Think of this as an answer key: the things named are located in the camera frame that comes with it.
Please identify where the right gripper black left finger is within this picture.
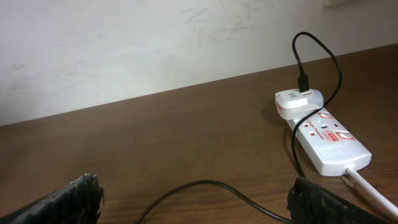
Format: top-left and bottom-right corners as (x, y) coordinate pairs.
(1, 173), (104, 224)

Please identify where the white power strip cord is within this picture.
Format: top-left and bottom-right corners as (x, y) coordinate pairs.
(345, 167), (398, 219)

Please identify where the black USB charging cable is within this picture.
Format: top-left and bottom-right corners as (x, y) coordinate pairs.
(133, 31), (343, 224)

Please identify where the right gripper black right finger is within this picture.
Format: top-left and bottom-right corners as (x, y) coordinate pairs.
(287, 177), (387, 224)

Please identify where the white USB wall charger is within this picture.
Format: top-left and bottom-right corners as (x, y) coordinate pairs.
(275, 89), (323, 120)

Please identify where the white power strip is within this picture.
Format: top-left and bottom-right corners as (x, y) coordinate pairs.
(296, 108), (372, 177)

